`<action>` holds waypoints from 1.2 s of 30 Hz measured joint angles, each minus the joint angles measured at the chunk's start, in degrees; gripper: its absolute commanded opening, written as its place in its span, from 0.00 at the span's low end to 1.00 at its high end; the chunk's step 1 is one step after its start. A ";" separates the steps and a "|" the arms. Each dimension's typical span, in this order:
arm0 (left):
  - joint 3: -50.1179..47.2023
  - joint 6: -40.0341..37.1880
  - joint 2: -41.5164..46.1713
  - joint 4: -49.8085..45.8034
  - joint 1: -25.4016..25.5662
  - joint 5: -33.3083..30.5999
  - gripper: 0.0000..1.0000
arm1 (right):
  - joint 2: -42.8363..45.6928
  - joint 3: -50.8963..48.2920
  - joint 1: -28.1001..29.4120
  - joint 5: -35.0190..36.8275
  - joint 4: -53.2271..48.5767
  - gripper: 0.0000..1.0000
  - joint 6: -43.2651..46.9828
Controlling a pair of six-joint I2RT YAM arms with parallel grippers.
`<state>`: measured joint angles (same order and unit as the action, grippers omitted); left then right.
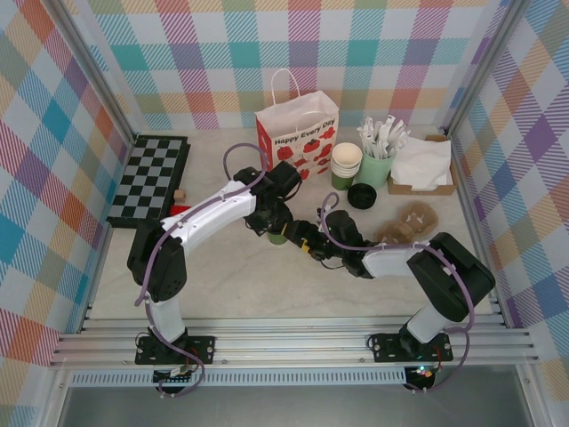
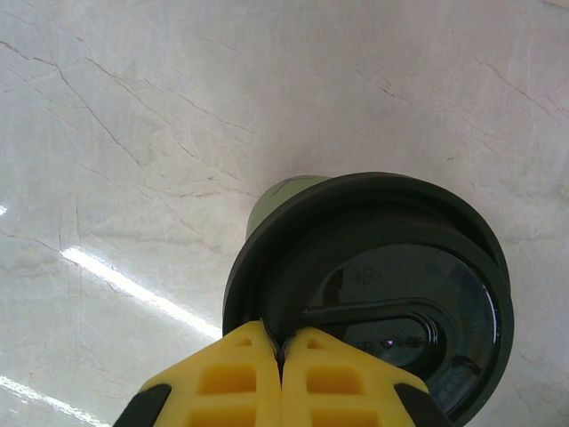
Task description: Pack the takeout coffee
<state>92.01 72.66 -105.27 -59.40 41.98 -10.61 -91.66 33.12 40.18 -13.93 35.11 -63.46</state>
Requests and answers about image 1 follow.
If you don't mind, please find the aluminium frame post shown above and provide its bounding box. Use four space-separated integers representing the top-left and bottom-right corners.
444 0 530 139
52 0 146 143

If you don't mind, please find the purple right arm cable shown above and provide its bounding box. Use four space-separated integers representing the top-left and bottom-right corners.
320 193 473 395

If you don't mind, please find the small circuit board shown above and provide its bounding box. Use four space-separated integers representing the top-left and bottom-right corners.
408 364 437 382
153 367 196 386

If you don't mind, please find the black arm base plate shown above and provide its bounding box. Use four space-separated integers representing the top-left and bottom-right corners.
135 334 218 367
368 332 453 364

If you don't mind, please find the white paper napkin stack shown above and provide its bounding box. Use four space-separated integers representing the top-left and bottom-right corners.
390 135 453 188

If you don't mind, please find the white slotted cable duct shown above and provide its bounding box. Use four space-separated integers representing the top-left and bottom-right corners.
68 372 408 387

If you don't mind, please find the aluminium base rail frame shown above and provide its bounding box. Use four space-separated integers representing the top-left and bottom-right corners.
48 316 541 368

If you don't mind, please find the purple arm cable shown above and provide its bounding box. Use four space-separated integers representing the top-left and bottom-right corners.
320 193 473 395
134 142 273 398

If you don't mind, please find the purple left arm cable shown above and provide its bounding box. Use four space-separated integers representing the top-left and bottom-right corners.
134 142 273 398

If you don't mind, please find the brown pulp cup carrier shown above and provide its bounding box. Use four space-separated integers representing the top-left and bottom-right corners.
373 201 440 245

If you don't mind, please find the mint green cylindrical holder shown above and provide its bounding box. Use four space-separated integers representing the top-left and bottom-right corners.
358 146 395 193

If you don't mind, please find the white paper wrapped straw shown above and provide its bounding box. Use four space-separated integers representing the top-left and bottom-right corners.
387 119 406 157
375 123 389 159
357 125 375 157
390 128 411 155
381 114 397 157
363 117 381 157

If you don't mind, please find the stack of paper cups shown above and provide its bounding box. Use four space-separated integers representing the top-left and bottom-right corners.
332 142 364 173

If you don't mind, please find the brown cardboard napkin box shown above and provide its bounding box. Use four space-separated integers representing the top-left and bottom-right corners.
385 134 459 197

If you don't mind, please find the black plastic cup lid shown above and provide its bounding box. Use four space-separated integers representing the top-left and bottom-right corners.
348 181 379 209
349 190 379 212

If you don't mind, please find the white red poppy paper bag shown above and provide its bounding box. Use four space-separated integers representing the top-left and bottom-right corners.
254 68 341 183

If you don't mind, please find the black grey chessboard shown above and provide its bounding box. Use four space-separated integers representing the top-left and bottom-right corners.
106 134 192 230

